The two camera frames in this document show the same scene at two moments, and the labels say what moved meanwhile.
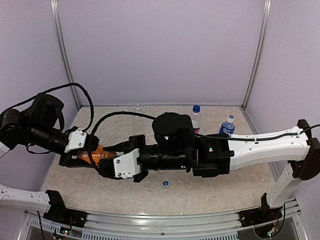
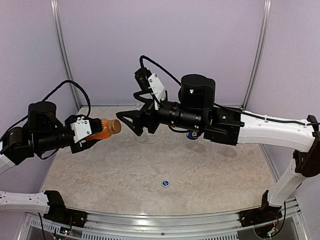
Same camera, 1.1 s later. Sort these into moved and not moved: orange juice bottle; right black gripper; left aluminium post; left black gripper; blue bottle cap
Moved: orange juice bottle; right black gripper; left black gripper
Not moved: blue bottle cap; left aluminium post
